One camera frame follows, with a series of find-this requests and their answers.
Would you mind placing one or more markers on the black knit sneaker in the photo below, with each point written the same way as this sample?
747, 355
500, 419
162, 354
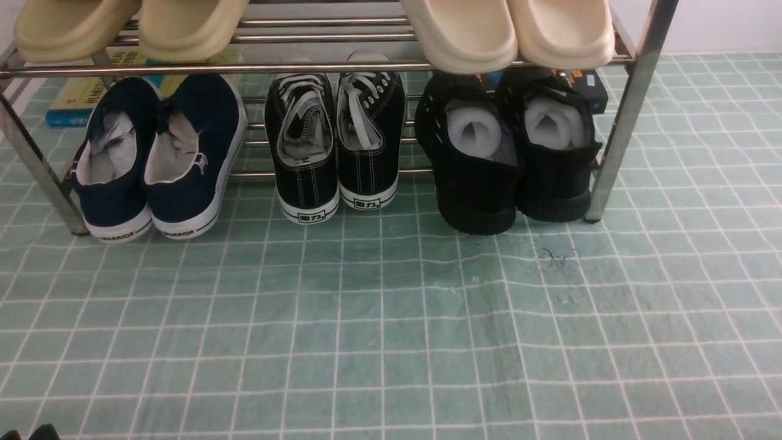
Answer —
475, 163
552, 126

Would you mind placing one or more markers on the silver metal shoe rack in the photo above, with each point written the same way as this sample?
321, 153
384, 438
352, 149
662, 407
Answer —
639, 61

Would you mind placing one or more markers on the black right canvas sneaker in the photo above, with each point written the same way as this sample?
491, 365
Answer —
371, 112

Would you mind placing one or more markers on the black canvas sneaker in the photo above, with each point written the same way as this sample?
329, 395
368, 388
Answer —
371, 112
298, 116

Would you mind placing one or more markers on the black left canvas sneaker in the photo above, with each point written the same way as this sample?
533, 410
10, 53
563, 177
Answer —
298, 116

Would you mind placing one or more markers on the cream left foam slipper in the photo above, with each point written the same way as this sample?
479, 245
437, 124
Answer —
464, 37

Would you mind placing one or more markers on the cream foam slipper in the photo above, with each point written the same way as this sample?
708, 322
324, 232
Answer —
567, 35
464, 37

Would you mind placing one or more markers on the navy right canvas shoe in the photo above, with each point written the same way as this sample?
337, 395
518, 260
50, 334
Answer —
198, 132

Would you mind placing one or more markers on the navy canvas shoe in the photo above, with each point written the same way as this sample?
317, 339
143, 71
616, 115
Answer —
198, 132
108, 168

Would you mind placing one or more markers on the black orange book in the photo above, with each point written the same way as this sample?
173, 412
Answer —
587, 82

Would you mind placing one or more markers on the cream right foam slipper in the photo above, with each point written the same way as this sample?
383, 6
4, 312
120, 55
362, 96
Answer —
567, 35

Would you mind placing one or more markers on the navy left canvas shoe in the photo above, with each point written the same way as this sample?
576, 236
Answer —
108, 168

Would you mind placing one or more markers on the yellow right foam slipper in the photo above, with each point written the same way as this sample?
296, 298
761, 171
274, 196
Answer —
187, 31

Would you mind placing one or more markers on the yellow foam slipper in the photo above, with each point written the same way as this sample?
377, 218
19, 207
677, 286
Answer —
187, 31
66, 31

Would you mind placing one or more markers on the green checkered floor mat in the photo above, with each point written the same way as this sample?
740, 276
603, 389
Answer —
662, 321

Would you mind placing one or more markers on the yellow blue book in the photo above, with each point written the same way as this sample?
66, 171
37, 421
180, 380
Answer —
78, 97

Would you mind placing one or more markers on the yellow left foam slipper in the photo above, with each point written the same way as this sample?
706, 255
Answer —
66, 31

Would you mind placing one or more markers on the black object bottom left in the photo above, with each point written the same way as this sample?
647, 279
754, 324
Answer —
43, 432

